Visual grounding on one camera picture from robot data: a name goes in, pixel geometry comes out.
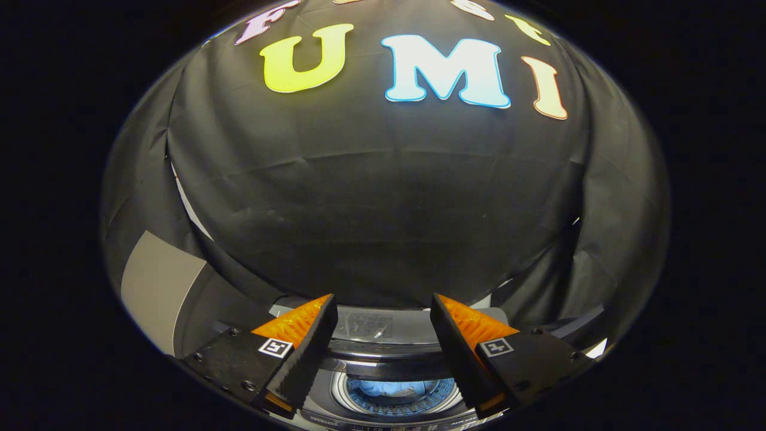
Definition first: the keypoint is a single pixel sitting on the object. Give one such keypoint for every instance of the gray washing machine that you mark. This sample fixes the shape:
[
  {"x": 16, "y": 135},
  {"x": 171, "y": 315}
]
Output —
[{"x": 383, "y": 326}]

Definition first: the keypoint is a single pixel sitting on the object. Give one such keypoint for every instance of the dark washing machine lid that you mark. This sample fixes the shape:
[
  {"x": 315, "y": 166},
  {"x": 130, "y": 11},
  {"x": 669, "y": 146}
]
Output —
[{"x": 383, "y": 365}]

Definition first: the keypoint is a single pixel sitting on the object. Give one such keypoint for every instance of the light blue polo shirt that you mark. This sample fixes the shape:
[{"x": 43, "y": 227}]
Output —
[{"x": 383, "y": 388}]

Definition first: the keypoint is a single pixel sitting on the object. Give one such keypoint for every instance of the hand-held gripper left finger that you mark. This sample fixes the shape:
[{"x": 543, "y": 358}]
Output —
[{"x": 308, "y": 353}]

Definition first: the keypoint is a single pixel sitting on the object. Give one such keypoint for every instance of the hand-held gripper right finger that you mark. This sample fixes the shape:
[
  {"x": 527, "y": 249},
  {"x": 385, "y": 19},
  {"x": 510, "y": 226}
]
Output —
[{"x": 458, "y": 356}]

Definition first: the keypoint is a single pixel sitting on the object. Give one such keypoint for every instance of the white sheet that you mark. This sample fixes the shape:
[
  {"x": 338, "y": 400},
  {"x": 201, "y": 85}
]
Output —
[{"x": 597, "y": 349}]

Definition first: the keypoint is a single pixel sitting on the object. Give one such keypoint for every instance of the gray cabinet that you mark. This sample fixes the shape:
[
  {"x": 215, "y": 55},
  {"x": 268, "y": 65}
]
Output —
[{"x": 155, "y": 287}]

